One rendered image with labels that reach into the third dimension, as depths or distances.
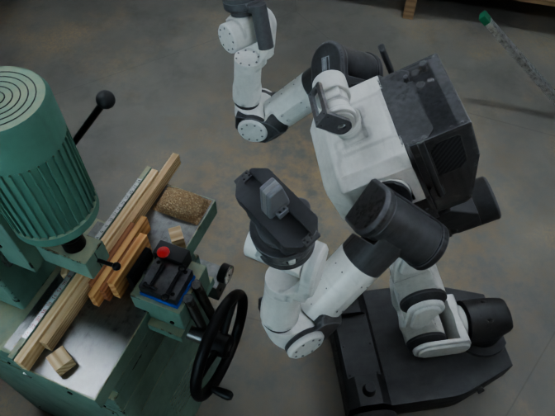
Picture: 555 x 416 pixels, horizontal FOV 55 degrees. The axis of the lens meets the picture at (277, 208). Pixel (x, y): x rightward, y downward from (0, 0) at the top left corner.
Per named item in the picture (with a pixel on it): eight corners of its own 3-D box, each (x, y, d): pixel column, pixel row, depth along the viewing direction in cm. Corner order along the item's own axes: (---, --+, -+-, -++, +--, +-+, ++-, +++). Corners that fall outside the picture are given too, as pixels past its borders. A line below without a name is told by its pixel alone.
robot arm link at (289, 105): (275, 120, 148) (332, 81, 133) (264, 155, 141) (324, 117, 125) (243, 96, 143) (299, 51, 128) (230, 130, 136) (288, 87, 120)
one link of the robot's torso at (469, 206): (486, 188, 140) (476, 149, 126) (505, 229, 132) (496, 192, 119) (386, 225, 148) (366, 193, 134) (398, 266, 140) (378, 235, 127)
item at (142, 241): (120, 298, 131) (113, 285, 126) (113, 295, 132) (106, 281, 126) (152, 249, 140) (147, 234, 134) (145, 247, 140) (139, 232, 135)
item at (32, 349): (29, 371, 120) (20, 363, 116) (21, 368, 121) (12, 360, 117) (161, 182, 154) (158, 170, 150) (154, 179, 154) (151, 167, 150)
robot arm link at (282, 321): (250, 267, 93) (248, 320, 108) (277, 315, 87) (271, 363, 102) (302, 247, 97) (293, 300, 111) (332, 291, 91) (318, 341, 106)
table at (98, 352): (137, 427, 119) (131, 419, 114) (25, 375, 126) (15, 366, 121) (248, 221, 152) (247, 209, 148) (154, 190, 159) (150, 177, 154)
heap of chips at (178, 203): (197, 225, 144) (196, 217, 141) (152, 210, 148) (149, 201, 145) (212, 200, 149) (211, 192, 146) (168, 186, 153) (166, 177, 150)
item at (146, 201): (52, 351, 123) (46, 344, 120) (45, 347, 124) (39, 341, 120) (181, 163, 158) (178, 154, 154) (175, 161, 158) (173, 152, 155)
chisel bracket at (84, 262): (95, 283, 124) (85, 264, 117) (45, 263, 127) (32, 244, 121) (112, 257, 128) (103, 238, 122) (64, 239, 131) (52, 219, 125)
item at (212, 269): (219, 300, 171) (216, 289, 164) (185, 288, 173) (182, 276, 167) (230, 279, 175) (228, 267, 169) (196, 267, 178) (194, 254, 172)
